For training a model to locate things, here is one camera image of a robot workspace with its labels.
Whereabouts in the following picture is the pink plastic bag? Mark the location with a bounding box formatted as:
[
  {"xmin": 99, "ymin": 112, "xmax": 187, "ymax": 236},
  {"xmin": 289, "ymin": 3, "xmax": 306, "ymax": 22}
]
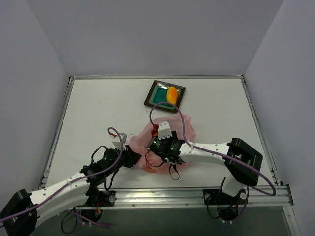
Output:
[{"xmin": 129, "ymin": 114, "xmax": 196, "ymax": 174}]

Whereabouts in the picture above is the red cherry tomato bunch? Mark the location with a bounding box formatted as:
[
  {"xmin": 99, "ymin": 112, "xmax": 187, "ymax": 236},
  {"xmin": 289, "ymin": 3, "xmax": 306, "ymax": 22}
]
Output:
[{"xmin": 151, "ymin": 124, "xmax": 159, "ymax": 137}]

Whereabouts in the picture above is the yellow fake mango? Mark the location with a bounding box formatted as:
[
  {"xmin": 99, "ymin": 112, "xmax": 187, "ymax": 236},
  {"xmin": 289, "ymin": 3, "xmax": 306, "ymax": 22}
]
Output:
[{"xmin": 166, "ymin": 86, "xmax": 178, "ymax": 105}]

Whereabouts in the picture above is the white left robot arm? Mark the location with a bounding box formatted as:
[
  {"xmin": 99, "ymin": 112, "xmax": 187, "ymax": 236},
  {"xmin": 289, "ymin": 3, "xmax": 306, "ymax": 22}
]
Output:
[{"xmin": 0, "ymin": 146, "xmax": 141, "ymax": 236}]

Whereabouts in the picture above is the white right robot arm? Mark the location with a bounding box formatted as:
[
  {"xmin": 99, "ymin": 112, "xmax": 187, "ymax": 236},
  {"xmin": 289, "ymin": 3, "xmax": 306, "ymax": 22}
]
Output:
[{"xmin": 148, "ymin": 132, "xmax": 262, "ymax": 197}]

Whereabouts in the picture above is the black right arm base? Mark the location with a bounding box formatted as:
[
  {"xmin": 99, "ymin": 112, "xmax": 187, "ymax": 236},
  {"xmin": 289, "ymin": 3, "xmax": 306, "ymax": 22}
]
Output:
[{"xmin": 203, "ymin": 189, "xmax": 249, "ymax": 224}]

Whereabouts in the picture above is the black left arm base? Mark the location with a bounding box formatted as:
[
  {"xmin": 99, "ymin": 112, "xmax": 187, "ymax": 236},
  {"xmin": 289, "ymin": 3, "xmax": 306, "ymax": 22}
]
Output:
[{"xmin": 80, "ymin": 190, "xmax": 116, "ymax": 222}]

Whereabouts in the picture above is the dark square teal plate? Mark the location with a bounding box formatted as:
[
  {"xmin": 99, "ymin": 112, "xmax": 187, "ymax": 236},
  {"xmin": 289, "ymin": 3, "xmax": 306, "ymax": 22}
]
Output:
[{"xmin": 144, "ymin": 80, "xmax": 186, "ymax": 108}]

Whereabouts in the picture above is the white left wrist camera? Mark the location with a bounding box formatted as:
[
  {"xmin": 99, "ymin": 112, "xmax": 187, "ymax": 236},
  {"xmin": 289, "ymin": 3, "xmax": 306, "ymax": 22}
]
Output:
[{"xmin": 112, "ymin": 133, "xmax": 127, "ymax": 150}]

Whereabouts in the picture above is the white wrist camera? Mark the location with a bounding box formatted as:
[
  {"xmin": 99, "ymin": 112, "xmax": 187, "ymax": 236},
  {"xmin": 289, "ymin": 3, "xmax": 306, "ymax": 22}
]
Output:
[
  {"xmin": 112, "ymin": 133, "xmax": 127, "ymax": 150},
  {"xmin": 158, "ymin": 121, "xmax": 172, "ymax": 140}
]

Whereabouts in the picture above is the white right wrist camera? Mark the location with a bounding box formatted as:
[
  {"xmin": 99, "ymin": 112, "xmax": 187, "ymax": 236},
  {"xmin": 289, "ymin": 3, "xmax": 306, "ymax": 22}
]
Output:
[{"xmin": 158, "ymin": 121, "xmax": 172, "ymax": 140}]

